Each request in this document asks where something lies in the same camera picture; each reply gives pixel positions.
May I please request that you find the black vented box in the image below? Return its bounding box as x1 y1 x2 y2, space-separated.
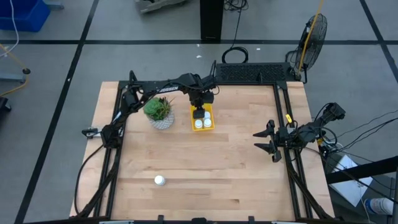
215 62 297 83

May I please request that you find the black coiled floor cable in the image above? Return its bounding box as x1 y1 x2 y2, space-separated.
221 0 250 65

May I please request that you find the white paper sheet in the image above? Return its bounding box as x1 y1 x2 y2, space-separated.
328 154 374 208

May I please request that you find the grey cart base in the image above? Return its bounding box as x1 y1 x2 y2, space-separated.
134 0 188 14

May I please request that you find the black metal bar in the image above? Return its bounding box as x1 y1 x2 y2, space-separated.
325 155 398 185

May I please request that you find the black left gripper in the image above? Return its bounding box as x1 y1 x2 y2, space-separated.
188 90 215 120

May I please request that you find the black upright post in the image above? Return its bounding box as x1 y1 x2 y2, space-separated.
200 0 225 44

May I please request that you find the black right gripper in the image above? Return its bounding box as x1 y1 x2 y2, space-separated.
252 119 292 164

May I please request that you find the thin white cable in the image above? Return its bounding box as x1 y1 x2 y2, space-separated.
0 0 21 58

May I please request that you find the long yellow cable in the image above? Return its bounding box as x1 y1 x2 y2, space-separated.
297 0 326 77

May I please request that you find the white triangle-patterned plant pot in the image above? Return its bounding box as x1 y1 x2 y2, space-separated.
146 108 175 131

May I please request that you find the blue plastic bin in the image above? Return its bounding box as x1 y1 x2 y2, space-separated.
0 0 52 33

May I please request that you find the yellow plastic basket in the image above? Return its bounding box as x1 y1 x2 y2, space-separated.
190 103 216 132

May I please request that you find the black object at floor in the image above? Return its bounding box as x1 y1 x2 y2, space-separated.
0 96 12 113

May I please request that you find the black floor fan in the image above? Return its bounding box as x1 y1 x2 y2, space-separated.
285 12 329 84

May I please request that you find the green succulent plant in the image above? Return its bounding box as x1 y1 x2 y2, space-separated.
142 96 172 121

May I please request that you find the grey stand base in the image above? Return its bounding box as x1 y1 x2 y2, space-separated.
0 72 27 83

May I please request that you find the black metal table frame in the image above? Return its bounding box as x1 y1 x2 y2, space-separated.
74 70 335 224

